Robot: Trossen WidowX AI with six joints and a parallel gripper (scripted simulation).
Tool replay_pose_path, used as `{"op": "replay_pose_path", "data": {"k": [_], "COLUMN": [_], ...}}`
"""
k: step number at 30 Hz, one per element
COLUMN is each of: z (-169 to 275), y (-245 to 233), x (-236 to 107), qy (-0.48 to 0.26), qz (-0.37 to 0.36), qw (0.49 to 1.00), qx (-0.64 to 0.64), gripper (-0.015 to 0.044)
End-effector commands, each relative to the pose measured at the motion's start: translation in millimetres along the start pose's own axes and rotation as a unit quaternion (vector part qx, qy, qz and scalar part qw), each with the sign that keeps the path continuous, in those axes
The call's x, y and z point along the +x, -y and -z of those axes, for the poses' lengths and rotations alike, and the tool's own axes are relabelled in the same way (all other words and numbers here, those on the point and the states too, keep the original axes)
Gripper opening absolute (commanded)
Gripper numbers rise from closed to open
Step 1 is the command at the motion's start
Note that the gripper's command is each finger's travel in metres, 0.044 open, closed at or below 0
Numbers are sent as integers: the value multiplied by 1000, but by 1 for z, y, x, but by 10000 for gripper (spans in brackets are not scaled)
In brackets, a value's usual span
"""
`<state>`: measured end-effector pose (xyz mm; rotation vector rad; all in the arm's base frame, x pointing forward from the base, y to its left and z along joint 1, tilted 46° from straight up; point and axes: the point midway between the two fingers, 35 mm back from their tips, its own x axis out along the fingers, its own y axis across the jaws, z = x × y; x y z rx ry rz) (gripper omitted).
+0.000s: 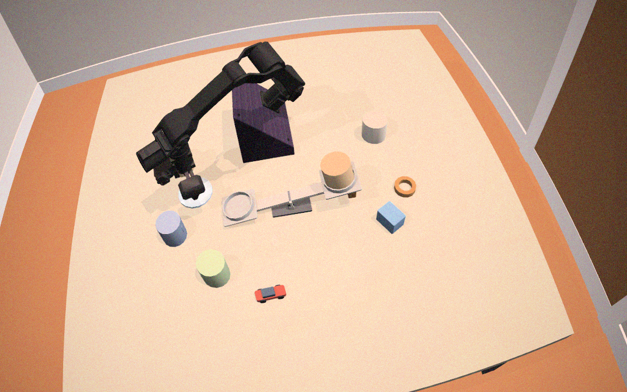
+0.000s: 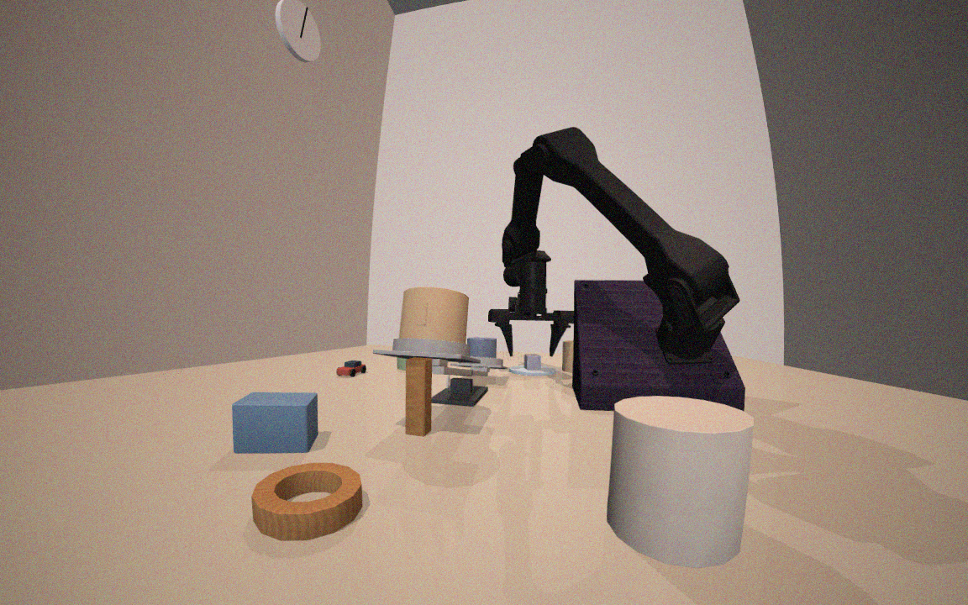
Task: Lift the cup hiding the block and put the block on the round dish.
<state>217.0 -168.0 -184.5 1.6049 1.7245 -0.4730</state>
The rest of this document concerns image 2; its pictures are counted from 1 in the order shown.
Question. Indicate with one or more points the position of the blue box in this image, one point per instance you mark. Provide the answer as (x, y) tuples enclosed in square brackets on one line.
[(275, 422)]

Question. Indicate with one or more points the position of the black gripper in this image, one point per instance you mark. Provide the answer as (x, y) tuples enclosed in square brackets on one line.
[(532, 300)]

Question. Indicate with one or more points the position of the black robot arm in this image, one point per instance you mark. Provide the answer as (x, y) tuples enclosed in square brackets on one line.
[(690, 277)]

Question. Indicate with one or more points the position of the red toy car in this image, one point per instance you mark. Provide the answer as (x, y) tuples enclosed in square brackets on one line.
[(350, 368)]

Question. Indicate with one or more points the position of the pale wooden balance beam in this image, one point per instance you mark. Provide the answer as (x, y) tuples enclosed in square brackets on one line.
[(458, 391)]

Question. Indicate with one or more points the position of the orange ring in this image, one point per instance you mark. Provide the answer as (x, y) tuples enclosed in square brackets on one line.
[(283, 520)]

